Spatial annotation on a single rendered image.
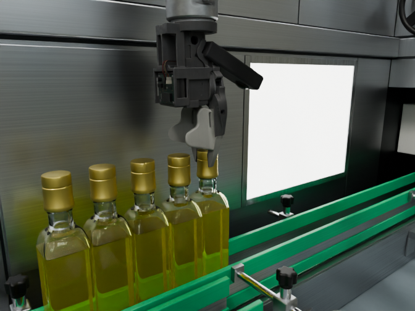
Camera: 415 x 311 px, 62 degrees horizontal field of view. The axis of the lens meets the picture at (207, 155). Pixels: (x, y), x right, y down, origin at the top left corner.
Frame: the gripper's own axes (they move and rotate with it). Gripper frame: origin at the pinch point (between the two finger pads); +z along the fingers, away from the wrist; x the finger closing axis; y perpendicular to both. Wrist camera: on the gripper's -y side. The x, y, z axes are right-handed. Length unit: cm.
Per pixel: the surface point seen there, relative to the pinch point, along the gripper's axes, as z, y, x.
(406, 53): -18, -86, -18
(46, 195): 0.8, 24.4, 3.2
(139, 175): 0.5, 12.6, 2.7
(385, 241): 30, -51, 2
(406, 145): 14, -97, -21
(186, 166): 0.4, 5.3, 2.7
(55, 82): -12.1, 20.0, -10.0
